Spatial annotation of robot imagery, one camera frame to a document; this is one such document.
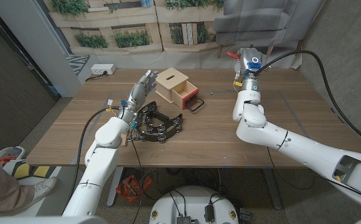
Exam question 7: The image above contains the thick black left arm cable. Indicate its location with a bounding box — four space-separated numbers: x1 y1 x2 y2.
68 106 122 200

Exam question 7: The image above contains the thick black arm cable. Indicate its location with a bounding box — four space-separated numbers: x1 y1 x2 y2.
68 106 122 200
253 49 361 150

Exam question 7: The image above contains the white bin with orange contents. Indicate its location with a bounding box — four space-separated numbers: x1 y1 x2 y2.
0 146 26 164

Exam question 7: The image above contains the wooden box with slot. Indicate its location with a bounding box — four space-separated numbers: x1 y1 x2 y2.
154 67 190 104

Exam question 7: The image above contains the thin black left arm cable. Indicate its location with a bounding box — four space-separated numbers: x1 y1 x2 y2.
129 127 146 224

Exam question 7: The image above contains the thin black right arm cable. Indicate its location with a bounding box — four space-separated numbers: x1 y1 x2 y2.
266 147 315 191

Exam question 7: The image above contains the wooden drawer with red front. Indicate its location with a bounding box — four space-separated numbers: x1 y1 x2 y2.
171 80 205 112

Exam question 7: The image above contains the person's leg in beige trousers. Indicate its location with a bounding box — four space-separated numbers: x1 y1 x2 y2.
0 154 35 216

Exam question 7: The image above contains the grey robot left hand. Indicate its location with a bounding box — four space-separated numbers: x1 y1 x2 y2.
118 69 159 124

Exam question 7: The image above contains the black adapter on torso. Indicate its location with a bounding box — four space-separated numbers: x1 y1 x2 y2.
204 204 215 223

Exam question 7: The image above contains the printed room backdrop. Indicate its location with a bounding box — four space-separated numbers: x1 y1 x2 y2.
43 0 324 77

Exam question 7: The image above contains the black power strip cable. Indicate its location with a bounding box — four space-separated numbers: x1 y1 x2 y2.
85 71 108 82

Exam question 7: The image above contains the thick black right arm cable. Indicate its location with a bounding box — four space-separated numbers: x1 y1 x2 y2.
253 49 361 150

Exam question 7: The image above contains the white power strip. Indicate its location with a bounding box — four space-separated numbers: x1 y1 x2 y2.
90 63 116 76

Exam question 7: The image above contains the white sneaker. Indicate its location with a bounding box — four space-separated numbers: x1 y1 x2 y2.
18 176 59 206

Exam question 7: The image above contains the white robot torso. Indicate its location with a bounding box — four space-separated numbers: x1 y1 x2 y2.
149 185 240 224

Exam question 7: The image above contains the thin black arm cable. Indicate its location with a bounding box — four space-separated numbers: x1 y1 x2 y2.
266 147 315 191
129 127 146 224

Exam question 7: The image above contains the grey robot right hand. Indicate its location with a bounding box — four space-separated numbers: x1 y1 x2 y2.
233 47 271 81

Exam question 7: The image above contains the black half-moon tambourine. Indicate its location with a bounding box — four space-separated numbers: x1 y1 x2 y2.
133 101 184 144

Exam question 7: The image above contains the metal table leg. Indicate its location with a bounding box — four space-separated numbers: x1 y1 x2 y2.
106 167 124 207
262 167 283 211

